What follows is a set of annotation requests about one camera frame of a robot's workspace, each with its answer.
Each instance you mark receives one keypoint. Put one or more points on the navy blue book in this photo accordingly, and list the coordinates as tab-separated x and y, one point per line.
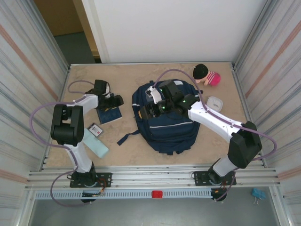
110	117

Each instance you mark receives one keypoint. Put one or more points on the small black white card pack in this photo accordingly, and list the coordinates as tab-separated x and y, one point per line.
95	129

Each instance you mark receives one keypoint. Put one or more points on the navy blue backpack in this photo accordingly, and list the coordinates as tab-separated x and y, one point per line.
169	136

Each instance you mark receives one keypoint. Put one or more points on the white round case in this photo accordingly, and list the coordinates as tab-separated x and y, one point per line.
215	102

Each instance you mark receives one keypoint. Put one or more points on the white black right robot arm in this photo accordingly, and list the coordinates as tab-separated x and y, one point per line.
211	117

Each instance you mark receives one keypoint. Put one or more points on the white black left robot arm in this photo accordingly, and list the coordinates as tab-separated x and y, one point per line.
80	157

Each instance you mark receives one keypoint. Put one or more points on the pink plush doll black hair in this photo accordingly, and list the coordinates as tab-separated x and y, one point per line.
211	78

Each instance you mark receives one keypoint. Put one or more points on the red button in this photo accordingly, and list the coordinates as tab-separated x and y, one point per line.
157	194

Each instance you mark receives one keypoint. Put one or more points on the wooden door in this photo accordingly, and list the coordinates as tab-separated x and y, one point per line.
63	18

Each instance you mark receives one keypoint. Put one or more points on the blue binder clip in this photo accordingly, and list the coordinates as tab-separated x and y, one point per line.
258	193

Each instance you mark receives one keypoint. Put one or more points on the aluminium rail frame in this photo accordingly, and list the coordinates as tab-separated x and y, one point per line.
152	177

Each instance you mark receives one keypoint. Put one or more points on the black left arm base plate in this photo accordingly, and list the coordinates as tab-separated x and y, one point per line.
105	180

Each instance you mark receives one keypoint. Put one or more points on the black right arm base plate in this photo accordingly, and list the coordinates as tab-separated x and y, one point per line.
200	179

